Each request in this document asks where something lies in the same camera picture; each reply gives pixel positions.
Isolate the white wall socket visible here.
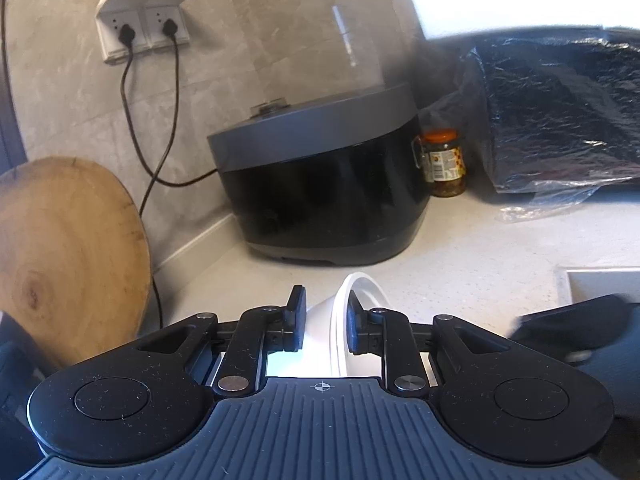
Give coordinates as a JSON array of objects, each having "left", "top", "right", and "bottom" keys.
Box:
[{"left": 96, "top": 0, "right": 210, "bottom": 65}]

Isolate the black rice cooker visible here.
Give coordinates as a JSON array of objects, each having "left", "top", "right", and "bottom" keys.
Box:
[{"left": 207, "top": 84, "right": 433, "bottom": 267}]

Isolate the round wooden cutting board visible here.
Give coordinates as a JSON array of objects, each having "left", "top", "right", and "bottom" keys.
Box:
[{"left": 0, "top": 156, "right": 152, "bottom": 371}]

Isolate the glass pickle jar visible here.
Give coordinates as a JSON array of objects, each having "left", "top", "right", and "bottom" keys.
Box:
[{"left": 419, "top": 129, "right": 468, "bottom": 198}]

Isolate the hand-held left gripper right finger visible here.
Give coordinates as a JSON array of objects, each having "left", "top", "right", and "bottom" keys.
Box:
[{"left": 346, "top": 292, "right": 506, "bottom": 398}]

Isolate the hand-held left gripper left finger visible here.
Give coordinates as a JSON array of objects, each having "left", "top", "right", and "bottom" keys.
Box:
[{"left": 135, "top": 285, "right": 308, "bottom": 398}]

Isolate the black rice cooker power cable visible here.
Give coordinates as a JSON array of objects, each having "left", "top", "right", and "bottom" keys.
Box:
[{"left": 117, "top": 22, "right": 218, "bottom": 187}]

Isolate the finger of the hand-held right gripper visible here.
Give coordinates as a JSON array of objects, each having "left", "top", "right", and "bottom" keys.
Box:
[{"left": 511, "top": 294, "right": 640, "bottom": 366}]

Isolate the black plastic wrapped appliance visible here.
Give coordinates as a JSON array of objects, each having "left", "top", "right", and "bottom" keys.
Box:
[{"left": 460, "top": 27, "right": 640, "bottom": 221}]

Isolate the white plastic container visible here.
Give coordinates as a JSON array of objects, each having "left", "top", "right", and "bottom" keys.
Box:
[{"left": 265, "top": 272, "right": 397, "bottom": 379}]

